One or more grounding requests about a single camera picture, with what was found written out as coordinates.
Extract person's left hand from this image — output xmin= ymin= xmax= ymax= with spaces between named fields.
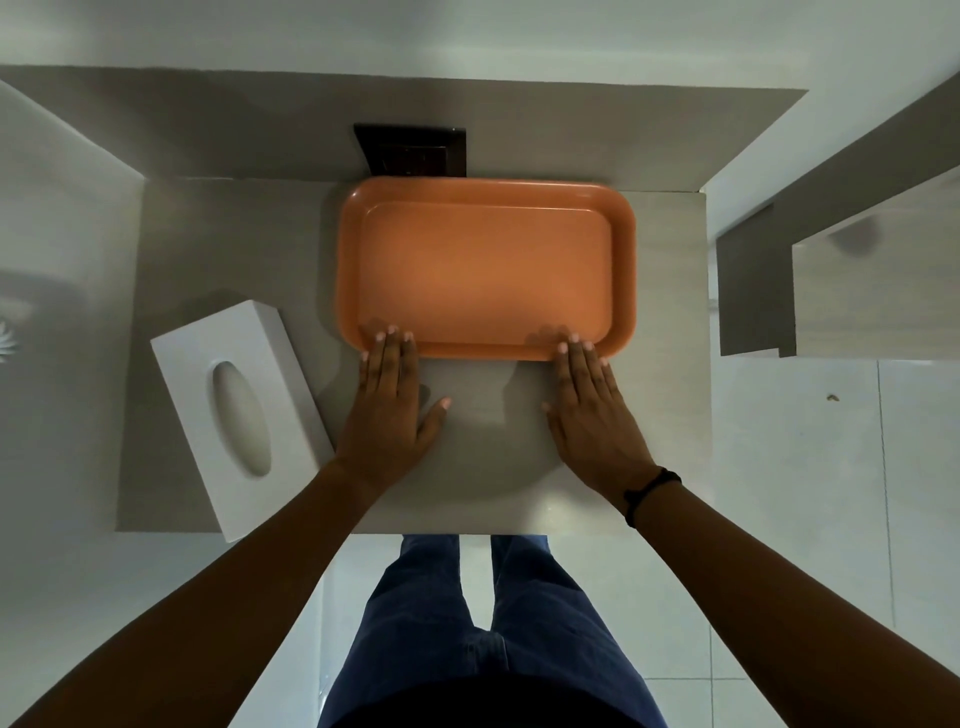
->
xmin=332 ymin=325 xmax=453 ymax=500

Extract person's right hand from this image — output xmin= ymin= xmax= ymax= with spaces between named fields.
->
xmin=541 ymin=334 xmax=664 ymax=502

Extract person's left forearm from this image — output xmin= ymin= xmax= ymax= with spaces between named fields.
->
xmin=10 ymin=459 xmax=385 ymax=728

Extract person's right forearm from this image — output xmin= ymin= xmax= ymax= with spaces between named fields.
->
xmin=633 ymin=480 xmax=960 ymax=728

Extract black wristband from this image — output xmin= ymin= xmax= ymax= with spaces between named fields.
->
xmin=621 ymin=468 xmax=684 ymax=530

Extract orange plastic tray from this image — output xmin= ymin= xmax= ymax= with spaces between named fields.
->
xmin=334 ymin=176 xmax=639 ymax=363

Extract white tissue box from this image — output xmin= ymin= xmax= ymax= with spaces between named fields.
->
xmin=150 ymin=300 xmax=336 ymax=544

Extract blue jeans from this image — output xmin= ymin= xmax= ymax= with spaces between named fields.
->
xmin=316 ymin=534 xmax=669 ymax=728

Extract grey wooden side shelf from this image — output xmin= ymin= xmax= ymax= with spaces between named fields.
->
xmin=715 ymin=70 xmax=960 ymax=362

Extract black wall socket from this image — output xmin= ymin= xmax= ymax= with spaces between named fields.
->
xmin=353 ymin=123 xmax=468 ymax=180

